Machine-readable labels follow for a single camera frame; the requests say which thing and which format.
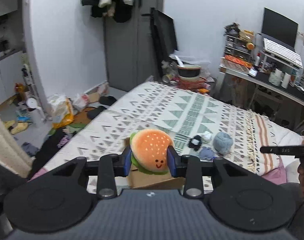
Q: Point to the open laptop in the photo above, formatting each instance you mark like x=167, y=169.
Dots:
x=279, y=35

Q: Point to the patterned cream bed blanket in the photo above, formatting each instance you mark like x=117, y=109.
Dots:
x=182, y=115

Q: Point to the orange snack package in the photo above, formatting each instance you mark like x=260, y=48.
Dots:
x=238, y=61

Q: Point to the brown cardboard box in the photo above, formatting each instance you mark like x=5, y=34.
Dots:
x=149, y=161

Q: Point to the black flat panel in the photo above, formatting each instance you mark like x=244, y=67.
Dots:
x=163, y=37

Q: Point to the yellow plastic bag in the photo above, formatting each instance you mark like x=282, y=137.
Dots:
x=61, y=110

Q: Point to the yellow slippers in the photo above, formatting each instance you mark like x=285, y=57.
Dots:
x=14, y=127

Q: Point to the blue knitted cloth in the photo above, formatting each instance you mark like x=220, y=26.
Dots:
x=207, y=154

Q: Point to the pink bed sheet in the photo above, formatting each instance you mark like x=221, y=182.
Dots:
x=274, y=172

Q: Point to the red plastic basket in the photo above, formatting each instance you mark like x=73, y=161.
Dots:
x=192, y=84

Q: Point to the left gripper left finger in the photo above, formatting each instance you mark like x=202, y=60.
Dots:
x=106, y=169

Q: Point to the clear drawer organizer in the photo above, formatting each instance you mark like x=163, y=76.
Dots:
x=239, y=45

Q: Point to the black and cream bowl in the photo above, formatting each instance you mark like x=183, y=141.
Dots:
x=189, y=72

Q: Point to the orange burger plush toy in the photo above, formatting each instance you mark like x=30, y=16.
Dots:
x=149, y=151

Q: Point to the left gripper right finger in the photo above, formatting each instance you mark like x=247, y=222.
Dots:
x=192, y=169

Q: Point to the black top desk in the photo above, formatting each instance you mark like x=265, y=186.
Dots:
x=261, y=79

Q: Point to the white rolled sock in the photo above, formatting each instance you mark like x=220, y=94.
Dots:
x=207, y=136

